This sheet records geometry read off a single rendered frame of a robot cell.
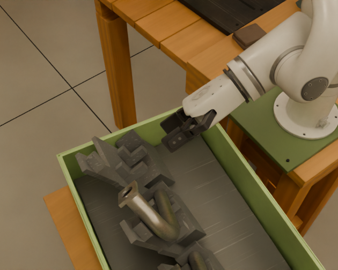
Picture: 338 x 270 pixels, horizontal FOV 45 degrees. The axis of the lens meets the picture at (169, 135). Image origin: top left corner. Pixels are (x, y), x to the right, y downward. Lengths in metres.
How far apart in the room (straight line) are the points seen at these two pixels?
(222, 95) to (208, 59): 0.64
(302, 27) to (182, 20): 0.83
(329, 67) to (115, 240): 0.65
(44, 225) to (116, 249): 1.06
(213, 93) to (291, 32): 0.16
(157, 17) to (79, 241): 0.82
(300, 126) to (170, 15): 0.62
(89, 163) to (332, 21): 0.51
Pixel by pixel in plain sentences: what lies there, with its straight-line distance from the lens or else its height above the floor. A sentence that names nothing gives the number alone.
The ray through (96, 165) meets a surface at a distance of 0.84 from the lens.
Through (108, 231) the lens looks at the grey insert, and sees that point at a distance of 1.06.
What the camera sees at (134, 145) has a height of 0.93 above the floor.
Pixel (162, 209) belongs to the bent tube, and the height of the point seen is 1.01.
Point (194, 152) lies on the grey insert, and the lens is 1.16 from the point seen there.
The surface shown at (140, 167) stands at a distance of 0.94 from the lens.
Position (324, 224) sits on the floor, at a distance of 2.12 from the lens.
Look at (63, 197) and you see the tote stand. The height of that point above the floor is 0.79.
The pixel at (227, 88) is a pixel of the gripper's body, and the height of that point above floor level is 1.30.
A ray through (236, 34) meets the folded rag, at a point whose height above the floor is 0.93.
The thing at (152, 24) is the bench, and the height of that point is 0.88.
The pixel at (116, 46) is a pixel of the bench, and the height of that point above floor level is 0.62.
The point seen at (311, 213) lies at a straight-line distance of 1.73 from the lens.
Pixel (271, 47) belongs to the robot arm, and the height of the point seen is 1.35.
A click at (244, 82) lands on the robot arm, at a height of 1.31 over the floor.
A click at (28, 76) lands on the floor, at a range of 2.67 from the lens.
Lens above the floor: 1.82
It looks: 54 degrees down
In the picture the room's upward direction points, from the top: straight up
